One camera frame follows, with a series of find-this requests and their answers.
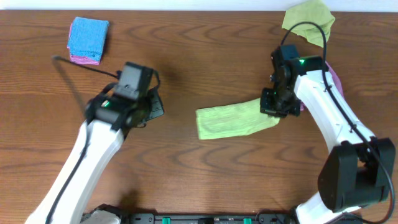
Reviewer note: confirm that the light green cloth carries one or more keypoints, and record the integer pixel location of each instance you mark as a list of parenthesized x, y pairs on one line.
[(240, 119)]

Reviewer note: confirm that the folded pink cloth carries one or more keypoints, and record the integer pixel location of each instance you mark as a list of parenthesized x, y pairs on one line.
[(86, 60)]

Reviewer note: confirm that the folded blue cloth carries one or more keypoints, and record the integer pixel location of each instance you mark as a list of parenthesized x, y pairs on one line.
[(85, 35)]

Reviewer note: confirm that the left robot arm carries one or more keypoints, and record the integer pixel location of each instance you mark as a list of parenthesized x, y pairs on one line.
[(109, 116)]

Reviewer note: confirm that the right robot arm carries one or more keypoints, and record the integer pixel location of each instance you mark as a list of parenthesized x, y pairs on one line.
[(359, 166)]

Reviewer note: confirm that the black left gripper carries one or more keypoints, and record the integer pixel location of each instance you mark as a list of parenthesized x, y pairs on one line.
[(157, 106)]

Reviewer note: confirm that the crumpled olive green cloth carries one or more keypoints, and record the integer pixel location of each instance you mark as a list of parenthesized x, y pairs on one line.
[(314, 11)]

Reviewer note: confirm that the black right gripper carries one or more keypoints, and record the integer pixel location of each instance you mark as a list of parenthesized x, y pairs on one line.
[(278, 106)]

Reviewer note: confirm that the crumpled purple cloth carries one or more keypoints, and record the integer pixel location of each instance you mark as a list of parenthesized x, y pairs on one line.
[(336, 79)]

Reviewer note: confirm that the black mounting rail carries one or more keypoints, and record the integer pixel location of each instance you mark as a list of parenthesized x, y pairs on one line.
[(108, 214)]

